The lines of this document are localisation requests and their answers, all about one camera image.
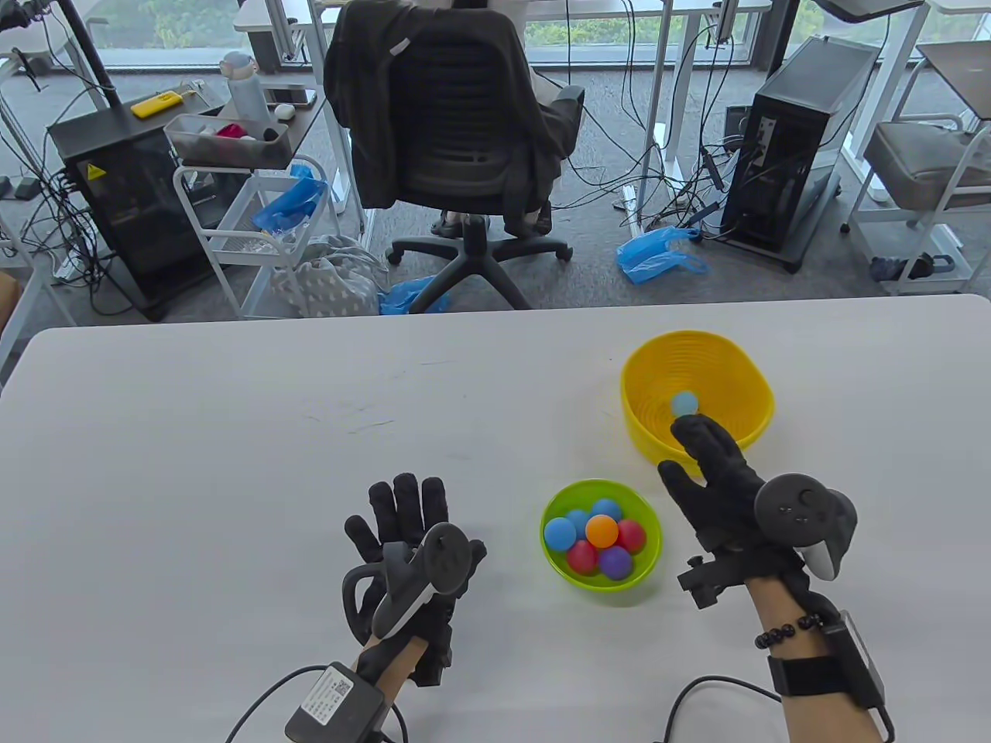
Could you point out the white chair with grey cushion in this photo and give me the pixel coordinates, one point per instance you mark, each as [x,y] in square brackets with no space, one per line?
[921,159]

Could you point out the black stand pole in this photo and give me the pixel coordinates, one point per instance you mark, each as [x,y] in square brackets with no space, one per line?
[87,50]

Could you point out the green plastic bowl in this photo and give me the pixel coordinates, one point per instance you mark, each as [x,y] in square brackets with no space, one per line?
[573,495]

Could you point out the grey desk with white legs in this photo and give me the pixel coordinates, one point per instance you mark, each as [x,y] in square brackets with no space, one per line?
[306,116]

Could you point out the small red item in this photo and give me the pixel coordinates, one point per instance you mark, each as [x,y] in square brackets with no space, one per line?
[230,130]

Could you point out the black computer tower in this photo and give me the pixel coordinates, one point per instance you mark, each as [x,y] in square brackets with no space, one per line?
[797,155]

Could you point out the black equipment cabinet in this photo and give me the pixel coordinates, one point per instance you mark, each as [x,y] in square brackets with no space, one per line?
[132,224]

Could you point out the white metal cart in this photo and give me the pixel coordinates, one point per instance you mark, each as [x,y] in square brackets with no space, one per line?
[252,246]

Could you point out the white earbud case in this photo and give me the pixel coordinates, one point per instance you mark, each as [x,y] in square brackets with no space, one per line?
[283,111]

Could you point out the person's right hand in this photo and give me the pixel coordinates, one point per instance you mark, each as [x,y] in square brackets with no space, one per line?
[724,487]

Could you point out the grey labelled battery pack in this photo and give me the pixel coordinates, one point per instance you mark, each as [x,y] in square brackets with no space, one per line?
[341,708]

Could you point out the grey plastic tray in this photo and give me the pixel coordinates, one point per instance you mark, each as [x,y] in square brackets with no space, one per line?
[232,152]

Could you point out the blue plastic bag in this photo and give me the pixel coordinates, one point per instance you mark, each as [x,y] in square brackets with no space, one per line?
[406,296]
[654,259]
[290,203]

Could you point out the brown side table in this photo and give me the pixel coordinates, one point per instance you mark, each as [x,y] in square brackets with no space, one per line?
[960,73]

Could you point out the purple ping pong ball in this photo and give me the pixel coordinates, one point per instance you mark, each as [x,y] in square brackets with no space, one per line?
[615,563]

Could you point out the orange ping pong ball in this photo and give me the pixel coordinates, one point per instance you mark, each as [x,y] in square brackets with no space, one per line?
[601,530]

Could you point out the yellow plastic bowl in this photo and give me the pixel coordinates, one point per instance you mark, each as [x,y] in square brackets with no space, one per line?
[697,364]

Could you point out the person's left hand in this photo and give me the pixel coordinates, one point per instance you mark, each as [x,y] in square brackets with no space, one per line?
[406,515]

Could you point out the grey patterned fabric bag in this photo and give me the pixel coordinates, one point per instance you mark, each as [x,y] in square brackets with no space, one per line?
[333,282]

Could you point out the red ping pong ball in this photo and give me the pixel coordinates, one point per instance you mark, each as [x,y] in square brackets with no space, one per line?
[635,536]
[581,559]

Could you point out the yellow phone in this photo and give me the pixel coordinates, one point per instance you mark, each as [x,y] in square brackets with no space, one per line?
[159,103]

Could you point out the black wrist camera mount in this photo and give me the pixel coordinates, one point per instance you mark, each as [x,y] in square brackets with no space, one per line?
[440,654]
[704,584]

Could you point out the grey water bottle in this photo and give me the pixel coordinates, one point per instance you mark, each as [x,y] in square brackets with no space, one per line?
[246,93]

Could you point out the person's right forearm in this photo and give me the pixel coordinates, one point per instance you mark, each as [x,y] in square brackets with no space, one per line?
[824,716]

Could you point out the black phone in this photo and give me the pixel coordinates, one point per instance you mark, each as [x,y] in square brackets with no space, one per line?
[290,97]

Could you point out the dark grey handheld controller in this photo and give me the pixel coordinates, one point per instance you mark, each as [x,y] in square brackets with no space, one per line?
[445,553]
[805,511]

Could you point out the white power strip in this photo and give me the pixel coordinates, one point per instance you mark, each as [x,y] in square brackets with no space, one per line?
[631,209]

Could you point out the dark grey jacket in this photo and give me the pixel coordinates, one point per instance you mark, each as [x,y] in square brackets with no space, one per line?
[360,116]

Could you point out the black office chair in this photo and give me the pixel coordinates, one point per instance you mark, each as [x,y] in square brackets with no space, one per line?
[464,116]

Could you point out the black battery pack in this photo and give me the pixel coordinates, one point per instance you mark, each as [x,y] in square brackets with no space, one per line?
[855,658]

